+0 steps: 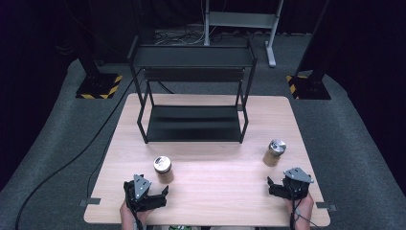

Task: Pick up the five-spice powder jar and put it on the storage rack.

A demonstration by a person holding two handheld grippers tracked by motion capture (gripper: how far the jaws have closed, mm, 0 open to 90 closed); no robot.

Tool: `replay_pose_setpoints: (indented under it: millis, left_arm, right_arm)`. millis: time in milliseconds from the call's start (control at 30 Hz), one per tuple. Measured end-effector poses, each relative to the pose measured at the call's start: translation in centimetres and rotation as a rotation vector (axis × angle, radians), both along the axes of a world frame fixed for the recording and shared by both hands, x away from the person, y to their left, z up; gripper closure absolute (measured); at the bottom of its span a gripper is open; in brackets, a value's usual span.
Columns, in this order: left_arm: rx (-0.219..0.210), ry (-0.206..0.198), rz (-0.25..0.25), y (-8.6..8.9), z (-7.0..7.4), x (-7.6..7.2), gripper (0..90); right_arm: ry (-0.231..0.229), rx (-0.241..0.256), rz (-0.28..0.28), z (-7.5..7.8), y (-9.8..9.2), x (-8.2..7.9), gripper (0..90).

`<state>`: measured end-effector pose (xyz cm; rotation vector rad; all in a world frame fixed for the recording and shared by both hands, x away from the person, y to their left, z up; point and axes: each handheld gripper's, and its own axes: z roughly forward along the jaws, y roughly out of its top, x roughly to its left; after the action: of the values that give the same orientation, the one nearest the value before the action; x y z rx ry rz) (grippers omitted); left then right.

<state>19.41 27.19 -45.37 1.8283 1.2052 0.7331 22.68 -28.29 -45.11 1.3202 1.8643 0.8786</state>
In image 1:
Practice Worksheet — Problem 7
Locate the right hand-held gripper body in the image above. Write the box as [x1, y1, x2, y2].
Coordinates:
[280, 167, 315, 201]

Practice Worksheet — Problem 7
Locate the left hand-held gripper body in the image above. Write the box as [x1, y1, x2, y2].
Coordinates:
[123, 173, 161, 214]

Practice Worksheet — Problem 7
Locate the jar with silver lid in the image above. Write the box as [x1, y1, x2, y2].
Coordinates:
[152, 155, 175, 185]
[261, 138, 287, 168]

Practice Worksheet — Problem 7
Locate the black metal shelf rack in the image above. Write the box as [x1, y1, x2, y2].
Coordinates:
[126, 34, 259, 145]

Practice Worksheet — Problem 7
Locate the person's left hand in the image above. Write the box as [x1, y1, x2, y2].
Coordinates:
[119, 200, 155, 225]

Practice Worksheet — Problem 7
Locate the person's right hand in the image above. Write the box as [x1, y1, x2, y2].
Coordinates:
[284, 193, 315, 224]

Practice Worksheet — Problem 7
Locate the grey tape strip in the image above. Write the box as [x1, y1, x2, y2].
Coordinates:
[315, 201, 338, 212]
[79, 197, 102, 208]

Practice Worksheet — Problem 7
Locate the black hazard-striped stand base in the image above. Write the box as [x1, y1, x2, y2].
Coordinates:
[75, 32, 124, 101]
[285, 0, 346, 101]

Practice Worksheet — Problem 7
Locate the grey metal stand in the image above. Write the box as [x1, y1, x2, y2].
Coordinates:
[203, 0, 285, 68]

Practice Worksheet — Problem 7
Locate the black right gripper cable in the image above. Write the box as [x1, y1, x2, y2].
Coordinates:
[288, 181, 321, 230]

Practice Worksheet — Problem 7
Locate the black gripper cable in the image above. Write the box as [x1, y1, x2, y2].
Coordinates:
[288, 181, 321, 230]
[126, 188, 144, 230]

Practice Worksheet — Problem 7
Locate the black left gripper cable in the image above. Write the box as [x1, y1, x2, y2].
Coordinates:
[126, 188, 144, 230]

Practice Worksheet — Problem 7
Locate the thin black floor cable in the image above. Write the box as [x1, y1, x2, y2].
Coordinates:
[85, 133, 117, 199]

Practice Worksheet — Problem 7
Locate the long black floor cable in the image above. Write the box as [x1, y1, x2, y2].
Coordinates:
[13, 68, 143, 230]

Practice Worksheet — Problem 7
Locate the bundle of floor cables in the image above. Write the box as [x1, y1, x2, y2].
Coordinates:
[152, 27, 253, 46]

